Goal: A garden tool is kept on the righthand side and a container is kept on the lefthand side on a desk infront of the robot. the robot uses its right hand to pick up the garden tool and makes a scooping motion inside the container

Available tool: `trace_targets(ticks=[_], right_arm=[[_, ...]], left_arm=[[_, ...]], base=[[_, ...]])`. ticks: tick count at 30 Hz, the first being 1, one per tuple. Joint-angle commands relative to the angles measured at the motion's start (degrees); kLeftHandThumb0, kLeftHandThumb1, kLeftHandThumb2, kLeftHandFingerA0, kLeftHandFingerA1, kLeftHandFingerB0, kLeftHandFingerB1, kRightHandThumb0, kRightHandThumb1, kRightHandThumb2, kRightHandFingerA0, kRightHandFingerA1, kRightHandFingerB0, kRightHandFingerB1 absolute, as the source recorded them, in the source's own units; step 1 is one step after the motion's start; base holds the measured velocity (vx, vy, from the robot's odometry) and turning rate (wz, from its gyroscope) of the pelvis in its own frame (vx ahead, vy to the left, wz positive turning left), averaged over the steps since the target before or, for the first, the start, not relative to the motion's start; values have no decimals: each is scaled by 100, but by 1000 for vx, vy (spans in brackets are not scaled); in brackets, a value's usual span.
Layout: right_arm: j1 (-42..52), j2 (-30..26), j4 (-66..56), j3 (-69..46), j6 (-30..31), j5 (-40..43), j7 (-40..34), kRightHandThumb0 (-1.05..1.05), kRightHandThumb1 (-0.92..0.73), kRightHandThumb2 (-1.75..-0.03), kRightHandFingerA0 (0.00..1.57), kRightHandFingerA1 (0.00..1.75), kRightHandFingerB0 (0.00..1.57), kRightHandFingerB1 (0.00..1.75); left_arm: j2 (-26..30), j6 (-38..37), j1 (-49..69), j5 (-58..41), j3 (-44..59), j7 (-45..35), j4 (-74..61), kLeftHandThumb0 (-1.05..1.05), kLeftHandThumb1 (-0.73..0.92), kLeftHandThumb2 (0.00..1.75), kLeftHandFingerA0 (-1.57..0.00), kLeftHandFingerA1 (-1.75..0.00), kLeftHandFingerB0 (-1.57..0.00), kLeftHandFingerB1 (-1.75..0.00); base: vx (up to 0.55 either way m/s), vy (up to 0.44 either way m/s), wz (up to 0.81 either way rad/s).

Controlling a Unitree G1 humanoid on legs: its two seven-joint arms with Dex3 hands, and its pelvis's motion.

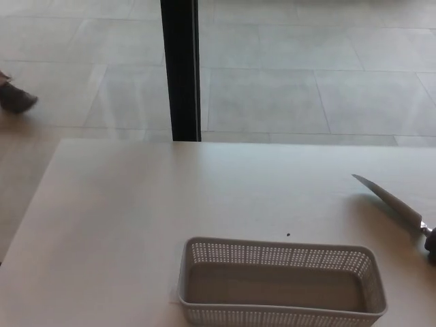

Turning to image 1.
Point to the grey perforated plastic basket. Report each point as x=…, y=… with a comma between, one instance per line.
x=272, y=286

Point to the brown shoe of person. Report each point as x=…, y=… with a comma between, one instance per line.
x=15, y=98

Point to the black vertical window frame post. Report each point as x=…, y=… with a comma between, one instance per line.
x=178, y=68

